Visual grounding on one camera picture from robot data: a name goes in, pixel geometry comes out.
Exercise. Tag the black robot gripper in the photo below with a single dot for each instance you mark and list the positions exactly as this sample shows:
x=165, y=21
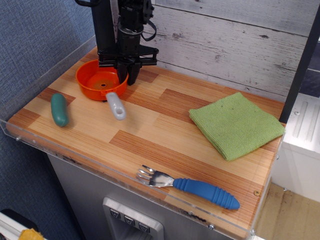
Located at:
x=127, y=51

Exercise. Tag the red pan with grey handle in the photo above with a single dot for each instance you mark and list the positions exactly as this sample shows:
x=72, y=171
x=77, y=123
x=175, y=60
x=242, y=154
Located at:
x=103, y=84

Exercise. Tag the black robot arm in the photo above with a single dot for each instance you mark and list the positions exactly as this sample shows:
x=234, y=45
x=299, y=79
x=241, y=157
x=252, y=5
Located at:
x=133, y=13

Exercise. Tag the green toy pickle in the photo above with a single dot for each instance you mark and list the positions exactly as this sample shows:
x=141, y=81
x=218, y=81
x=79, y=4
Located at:
x=59, y=110

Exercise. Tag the green folded cloth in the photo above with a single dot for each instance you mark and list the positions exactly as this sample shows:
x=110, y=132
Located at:
x=235, y=126

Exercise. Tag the clear acrylic table guard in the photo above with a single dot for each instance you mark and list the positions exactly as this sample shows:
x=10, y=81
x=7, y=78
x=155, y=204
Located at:
x=158, y=133

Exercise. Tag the grey cabinet with button panel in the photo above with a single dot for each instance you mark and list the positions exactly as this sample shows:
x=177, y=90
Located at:
x=109, y=210

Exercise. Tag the yellow black object at corner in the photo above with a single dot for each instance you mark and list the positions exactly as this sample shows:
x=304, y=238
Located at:
x=30, y=234

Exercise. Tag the white appliance at right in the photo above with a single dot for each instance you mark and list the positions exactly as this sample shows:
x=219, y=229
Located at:
x=297, y=164

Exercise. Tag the dark left vertical post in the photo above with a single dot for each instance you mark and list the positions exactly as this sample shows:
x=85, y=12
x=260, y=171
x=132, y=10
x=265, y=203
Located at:
x=104, y=31

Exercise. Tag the dark vertical post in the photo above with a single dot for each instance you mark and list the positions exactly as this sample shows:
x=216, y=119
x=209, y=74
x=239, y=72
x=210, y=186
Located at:
x=104, y=31
x=304, y=62

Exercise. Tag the fork with blue handle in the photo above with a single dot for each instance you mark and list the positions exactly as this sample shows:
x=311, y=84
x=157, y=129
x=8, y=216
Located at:
x=209, y=192

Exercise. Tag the dark right vertical post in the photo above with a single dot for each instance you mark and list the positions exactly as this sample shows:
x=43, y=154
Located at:
x=304, y=62

